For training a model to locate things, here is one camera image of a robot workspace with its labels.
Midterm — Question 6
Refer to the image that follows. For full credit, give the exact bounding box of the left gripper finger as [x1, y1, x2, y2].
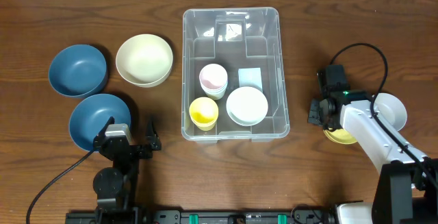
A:
[96, 116, 114, 138]
[145, 118, 162, 151]

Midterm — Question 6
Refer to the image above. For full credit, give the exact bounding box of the yellow small bowl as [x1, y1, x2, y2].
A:
[324, 129, 357, 145]

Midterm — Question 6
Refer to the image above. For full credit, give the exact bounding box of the yellow cup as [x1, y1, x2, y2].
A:
[189, 97, 218, 124]
[191, 116, 217, 132]

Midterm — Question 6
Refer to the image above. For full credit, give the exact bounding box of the grey small bowl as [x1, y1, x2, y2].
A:
[375, 93, 408, 131]

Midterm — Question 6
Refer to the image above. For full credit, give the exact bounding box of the cream large bowl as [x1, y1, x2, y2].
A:
[116, 34, 173, 88]

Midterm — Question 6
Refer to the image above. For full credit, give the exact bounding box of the white small bowl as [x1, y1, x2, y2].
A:
[226, 86, 268, 127]

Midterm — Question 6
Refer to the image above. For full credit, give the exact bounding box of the pink cup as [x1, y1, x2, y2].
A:
[199, 64, 228, 90]

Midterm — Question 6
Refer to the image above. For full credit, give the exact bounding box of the clear plastic storage container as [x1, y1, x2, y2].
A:
[181, 7, 290, 143]

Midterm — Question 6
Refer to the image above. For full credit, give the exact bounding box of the cream white cup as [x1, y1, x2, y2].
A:
[205, 90, 225, 100]

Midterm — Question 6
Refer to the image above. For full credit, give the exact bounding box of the light blue cup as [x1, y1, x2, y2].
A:
[201, 84, 227, 95]

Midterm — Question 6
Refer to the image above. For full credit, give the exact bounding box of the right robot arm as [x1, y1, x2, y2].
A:
[308, 65, 437, 223]

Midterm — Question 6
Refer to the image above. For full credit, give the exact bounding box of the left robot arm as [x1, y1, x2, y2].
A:
[93, 117, 162, 212]

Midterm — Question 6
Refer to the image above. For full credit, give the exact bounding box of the dark blue bowl lower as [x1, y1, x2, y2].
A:
[68, 94, 131, 151]

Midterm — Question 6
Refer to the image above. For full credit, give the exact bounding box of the dark blue bowl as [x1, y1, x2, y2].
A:
[68, 94, 131, 151]
[48, 45, 108, 99]

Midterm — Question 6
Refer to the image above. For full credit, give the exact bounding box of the dark blue bowl upper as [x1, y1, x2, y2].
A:
[48, 45, 108, 99]

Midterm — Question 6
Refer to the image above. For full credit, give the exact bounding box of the white paper label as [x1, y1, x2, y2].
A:
[238, 68, 263, 91]

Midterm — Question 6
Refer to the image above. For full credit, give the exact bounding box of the right black cable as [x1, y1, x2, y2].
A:
[328, 42, 438, 190]

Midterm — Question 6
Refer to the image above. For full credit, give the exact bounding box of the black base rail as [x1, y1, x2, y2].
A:
[65, 208, 338, 224]

